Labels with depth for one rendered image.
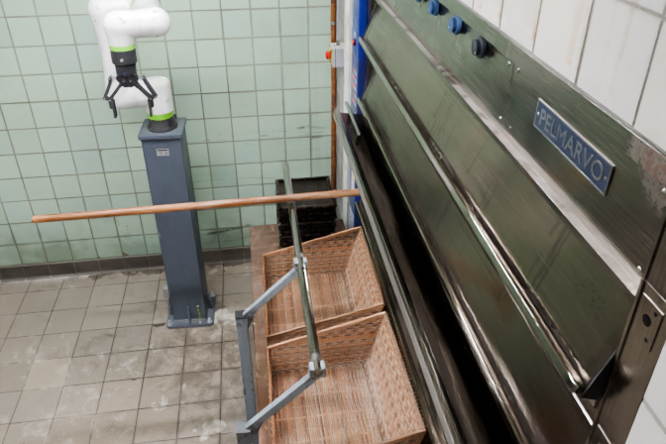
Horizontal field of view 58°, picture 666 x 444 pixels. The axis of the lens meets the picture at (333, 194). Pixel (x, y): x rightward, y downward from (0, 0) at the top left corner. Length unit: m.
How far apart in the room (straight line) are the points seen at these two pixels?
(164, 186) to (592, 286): 2.43
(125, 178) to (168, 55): 0.82
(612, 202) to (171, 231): 2.61
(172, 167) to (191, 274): 0.66
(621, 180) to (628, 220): 0.06
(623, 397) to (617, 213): 0.26
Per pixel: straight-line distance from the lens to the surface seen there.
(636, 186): 0.90
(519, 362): 1.29
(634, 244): 0.91
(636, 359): 0.93
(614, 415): 1.01
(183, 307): 3.57
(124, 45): 2.37
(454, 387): 1.38
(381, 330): 2.39
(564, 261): 1.08
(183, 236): 3.27
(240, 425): 1.89
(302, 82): 3.49
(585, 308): 1.03
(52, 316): 3.95
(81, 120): 3.66
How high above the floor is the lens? 2.43
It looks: 31 degrees down
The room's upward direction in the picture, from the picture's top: straight up
